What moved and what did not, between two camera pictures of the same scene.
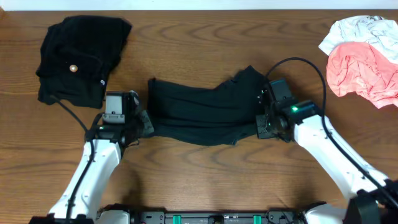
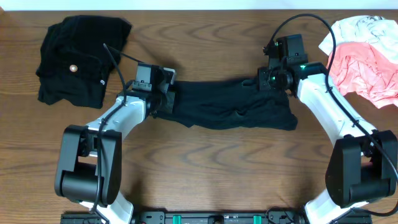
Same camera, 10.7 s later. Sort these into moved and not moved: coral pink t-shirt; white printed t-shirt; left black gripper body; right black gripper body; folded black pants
Moved: left black gripper body; right black gripper body
Not moved: coral pink t-shirt; folded black pants; white printed t-shirt
